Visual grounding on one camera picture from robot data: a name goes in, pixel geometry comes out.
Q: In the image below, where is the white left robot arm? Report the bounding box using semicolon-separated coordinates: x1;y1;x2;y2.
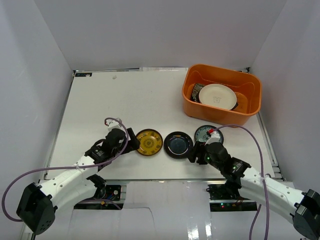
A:
16;128;140;235

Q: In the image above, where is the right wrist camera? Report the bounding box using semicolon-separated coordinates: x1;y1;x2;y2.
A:
205;128;221;145

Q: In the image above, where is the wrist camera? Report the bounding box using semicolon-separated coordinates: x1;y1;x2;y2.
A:
205;128;221;145
104;118;122;132

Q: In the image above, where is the black glossy round plate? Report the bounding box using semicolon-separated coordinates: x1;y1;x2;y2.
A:
163;131;194;160

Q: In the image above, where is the cream round plate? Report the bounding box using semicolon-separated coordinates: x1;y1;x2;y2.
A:
198;83;237;110

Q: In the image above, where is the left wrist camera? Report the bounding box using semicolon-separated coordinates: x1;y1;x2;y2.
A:
104;118;122;132

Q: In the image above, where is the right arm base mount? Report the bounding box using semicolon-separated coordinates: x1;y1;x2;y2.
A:
206;184;258;213

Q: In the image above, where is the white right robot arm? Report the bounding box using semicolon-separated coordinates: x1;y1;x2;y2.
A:
187;142;320;240

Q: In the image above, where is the dark label sticker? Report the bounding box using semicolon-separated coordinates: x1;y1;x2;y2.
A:
74;72;92;77

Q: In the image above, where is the blue white porcelain plate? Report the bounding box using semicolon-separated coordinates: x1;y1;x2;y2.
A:
194;124;224;144

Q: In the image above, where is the black floral rectangular plate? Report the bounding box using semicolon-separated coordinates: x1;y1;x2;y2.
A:
190;83;204;103

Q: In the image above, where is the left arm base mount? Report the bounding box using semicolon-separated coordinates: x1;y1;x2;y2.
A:
73;185;124;210

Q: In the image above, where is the orange plastic bin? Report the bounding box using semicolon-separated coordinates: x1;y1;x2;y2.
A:
182;64;263;126

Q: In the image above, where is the yellow patterned round plate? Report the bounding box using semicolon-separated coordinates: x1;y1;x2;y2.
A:
135;128;164;157

